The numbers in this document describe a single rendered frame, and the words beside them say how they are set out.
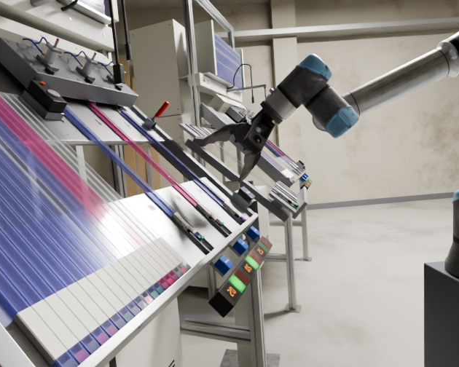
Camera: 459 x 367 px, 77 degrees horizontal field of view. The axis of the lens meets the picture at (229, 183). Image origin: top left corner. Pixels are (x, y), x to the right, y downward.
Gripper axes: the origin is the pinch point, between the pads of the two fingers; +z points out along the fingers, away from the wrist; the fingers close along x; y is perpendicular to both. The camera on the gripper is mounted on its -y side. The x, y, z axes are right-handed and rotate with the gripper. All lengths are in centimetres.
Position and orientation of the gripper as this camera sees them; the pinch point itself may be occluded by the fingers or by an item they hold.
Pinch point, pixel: (218, 165)
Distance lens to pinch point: 77.7
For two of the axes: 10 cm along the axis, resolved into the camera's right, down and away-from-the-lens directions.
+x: -7.2, -6.5, -2.4
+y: 0.7, -4.2, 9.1
